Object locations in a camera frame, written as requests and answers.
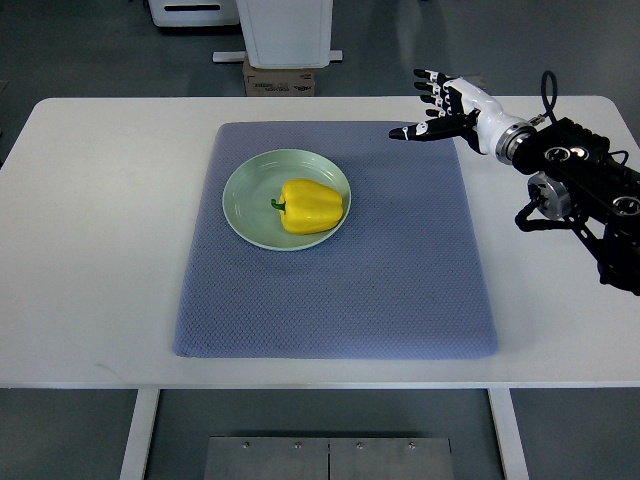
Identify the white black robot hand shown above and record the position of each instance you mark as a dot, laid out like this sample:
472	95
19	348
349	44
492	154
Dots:
457	108

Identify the yellow bell pepper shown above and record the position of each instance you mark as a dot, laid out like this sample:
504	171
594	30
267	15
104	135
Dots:
308	207

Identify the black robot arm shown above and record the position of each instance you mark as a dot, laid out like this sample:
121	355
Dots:
578	183

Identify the light green plate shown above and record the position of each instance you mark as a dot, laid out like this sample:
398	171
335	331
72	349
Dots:
249	189

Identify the blue textured mat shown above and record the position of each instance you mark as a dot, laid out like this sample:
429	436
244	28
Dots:
400	279

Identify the cardboard box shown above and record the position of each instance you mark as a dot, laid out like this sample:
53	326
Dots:
278	82

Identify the white cabinet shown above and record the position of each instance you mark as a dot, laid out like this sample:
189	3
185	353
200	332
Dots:
193	13

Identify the right white table leg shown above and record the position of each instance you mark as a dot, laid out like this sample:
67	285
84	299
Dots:
507	434

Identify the white table leg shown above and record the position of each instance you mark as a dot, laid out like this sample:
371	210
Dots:
507	434
140	434

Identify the left white table leg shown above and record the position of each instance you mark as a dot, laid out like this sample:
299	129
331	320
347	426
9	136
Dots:
140	434

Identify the white pedestal base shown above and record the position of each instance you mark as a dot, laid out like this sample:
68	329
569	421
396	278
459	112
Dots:
284	34

